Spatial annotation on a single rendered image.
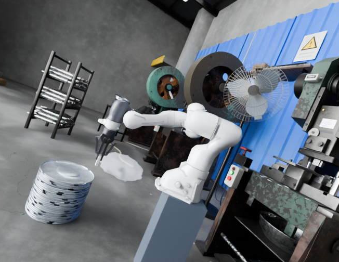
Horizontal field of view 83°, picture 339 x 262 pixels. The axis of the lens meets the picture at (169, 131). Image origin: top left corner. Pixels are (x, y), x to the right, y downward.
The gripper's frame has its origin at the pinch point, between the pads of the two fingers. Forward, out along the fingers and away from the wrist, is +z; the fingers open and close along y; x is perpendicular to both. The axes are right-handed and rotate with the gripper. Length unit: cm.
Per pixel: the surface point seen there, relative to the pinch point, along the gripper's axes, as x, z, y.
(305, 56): 82, -193, 219
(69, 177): -6.1, 11.7, -11.4
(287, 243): -56, -2, 100
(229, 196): -24, -7, 82
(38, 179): -7.5, 15.9, -25.1
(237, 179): -27, -20, 80
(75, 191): -12.3, 15.5, -6.5
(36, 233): -21.0, 35.4, -16.7
